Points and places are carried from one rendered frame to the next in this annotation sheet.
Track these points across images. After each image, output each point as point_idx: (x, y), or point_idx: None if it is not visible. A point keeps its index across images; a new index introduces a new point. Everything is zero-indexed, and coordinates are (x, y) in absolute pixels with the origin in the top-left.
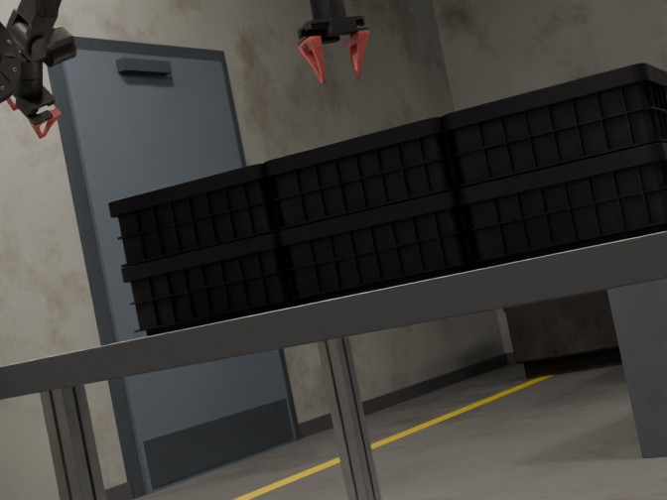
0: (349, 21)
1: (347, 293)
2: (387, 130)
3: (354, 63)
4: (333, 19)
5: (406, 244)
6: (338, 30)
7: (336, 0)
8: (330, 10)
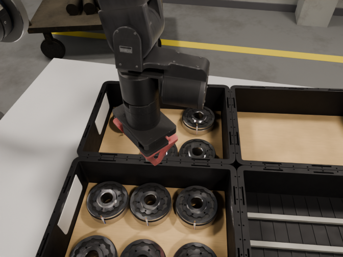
0: (133, 138)
1: None
2: (40, 245)
3: (160, 153)
4: (125, 126)
5: None
6: (127, 135)
7: (130, 115)
8: (126, 117)
